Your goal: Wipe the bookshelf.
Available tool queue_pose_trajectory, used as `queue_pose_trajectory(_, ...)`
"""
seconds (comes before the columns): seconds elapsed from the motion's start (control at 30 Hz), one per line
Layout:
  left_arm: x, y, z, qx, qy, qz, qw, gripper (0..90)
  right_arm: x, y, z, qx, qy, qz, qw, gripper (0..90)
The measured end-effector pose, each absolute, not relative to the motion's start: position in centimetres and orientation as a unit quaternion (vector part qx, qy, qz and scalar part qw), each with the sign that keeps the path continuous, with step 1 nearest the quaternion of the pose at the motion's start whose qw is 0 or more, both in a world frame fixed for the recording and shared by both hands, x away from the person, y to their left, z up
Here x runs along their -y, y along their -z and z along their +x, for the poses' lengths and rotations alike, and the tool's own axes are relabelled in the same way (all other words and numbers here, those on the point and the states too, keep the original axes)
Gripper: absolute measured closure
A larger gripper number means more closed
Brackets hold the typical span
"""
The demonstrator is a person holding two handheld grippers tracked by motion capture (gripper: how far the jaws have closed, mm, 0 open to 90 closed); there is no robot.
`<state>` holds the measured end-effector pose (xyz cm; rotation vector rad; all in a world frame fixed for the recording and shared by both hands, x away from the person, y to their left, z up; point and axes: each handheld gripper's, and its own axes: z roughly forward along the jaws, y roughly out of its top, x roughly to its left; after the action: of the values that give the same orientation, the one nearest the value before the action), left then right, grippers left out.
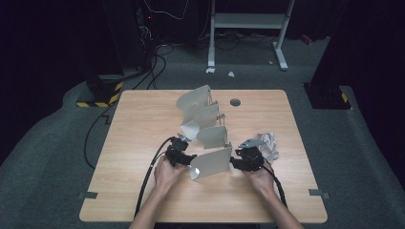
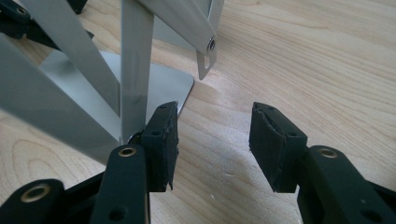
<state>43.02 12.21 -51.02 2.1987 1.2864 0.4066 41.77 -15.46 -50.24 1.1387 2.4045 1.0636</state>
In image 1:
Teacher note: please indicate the dark equipment rack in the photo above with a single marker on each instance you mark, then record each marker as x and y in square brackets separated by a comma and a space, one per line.
[127, 31]

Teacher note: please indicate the grey tape strip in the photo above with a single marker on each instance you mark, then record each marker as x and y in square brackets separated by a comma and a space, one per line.
[318, 192]
[88, 195]

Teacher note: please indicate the white metal stand frame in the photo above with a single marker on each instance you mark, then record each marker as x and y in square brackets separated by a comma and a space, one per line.
[248, 20]

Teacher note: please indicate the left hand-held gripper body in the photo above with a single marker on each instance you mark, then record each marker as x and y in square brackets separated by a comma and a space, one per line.
[176, 151]

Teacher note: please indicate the small red object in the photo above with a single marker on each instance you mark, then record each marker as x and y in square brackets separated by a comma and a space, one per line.
[306, 39]

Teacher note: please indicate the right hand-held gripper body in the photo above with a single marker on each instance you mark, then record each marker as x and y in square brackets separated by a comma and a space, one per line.
[253, 157]

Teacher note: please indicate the person's right hand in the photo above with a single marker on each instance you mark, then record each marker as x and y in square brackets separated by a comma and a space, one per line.
[262, 183]

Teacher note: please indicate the person's left hand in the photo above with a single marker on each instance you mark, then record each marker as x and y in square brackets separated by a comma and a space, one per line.
[168, 175]

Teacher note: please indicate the white paper scrap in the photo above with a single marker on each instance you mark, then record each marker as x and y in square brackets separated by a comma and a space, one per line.
[210, 70]
[231, 74]

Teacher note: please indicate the grey metal expandable rack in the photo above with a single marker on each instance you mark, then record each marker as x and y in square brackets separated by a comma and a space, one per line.
[210, 162]

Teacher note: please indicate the black yellow striped stand base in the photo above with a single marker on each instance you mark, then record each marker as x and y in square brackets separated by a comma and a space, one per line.
[328, 97]
[105, 89]

